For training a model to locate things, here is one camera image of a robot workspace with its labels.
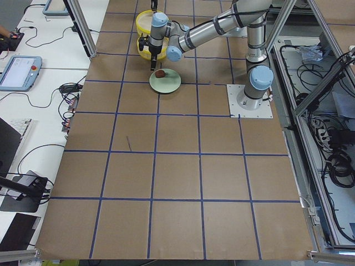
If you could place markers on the light green plate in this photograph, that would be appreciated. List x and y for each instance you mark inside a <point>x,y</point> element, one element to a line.
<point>167,84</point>

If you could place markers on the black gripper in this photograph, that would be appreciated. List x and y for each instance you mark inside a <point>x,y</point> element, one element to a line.
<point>154,49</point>

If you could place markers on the aluminium frame rail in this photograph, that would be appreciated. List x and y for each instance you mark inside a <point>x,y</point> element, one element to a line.
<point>74,9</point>

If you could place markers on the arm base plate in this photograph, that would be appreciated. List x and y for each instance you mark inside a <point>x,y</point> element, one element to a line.
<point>240,106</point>
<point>237,33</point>

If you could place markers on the brown bun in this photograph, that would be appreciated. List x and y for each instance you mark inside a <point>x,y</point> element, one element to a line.
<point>160,73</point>

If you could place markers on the black power adapter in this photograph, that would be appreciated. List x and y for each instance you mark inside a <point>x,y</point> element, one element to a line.
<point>70,88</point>

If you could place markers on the white keyboard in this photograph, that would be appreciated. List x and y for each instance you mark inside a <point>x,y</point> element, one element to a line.
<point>23,126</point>

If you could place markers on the teach pendant tablet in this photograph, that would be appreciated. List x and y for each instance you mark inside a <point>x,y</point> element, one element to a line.
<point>20,73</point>

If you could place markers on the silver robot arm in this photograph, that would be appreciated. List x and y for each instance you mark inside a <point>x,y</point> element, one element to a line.
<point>242,14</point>

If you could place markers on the black camera stand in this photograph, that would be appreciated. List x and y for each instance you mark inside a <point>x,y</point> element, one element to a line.
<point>25,192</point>

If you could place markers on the yellow steamer layer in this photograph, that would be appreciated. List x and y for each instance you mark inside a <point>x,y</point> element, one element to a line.
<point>148,21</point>
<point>147,55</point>

